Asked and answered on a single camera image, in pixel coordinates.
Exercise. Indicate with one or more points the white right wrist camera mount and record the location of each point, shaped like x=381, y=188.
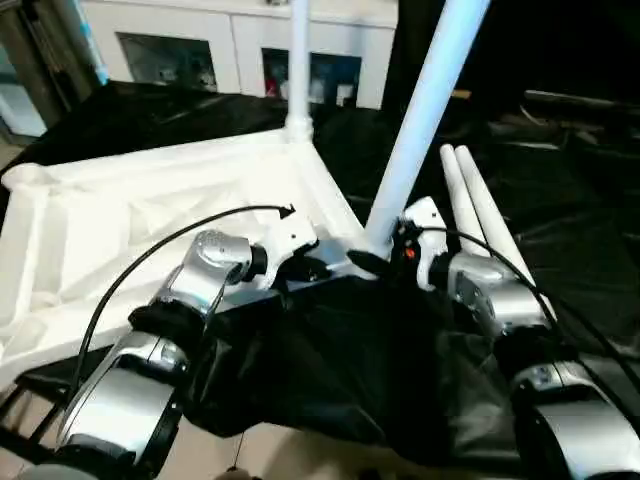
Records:
x=425, y=220

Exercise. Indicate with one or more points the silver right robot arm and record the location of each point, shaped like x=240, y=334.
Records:
x=500, y=300

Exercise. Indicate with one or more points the white plastic table leg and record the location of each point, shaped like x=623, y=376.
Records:
x=487, y=210
x=457, y=200
x=299, y=60
x=425, y=100

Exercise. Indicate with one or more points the white plastic table top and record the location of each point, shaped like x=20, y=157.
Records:
x=125, y=225

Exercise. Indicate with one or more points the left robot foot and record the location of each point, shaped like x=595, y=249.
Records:
x=237, y=474

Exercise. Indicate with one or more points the black mat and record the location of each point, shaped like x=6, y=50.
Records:
x=340, y=350

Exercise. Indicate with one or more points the black metal table frame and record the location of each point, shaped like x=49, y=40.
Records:
x=25, y=420

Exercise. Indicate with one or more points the metal framed glass door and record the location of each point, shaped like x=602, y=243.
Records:
x=30, y=75

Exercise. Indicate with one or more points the dark cabinet with gold label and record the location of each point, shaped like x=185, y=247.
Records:
x=450, y=50

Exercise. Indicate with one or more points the red bottle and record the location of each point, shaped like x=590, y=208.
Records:
x=270, y=85

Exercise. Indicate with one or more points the white glass door cabinet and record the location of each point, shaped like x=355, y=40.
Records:
x=230, y=35

